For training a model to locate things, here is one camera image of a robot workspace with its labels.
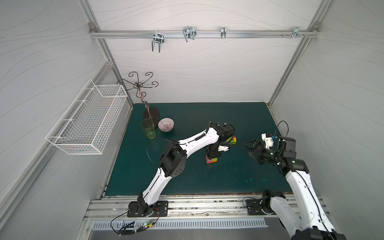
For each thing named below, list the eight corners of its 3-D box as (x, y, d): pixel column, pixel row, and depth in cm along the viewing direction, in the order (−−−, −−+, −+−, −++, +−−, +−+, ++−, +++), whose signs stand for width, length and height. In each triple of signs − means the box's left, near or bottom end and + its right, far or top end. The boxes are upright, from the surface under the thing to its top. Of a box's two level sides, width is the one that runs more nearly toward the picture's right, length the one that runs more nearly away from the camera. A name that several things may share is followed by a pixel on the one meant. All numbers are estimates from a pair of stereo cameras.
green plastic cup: (144, 138, 101) (139, 129, 92) (146, 128, 107) (142, 118, 98) (155, 138, 101) (151, 129, 92) (157, 128, 107) (154, 118, 98)
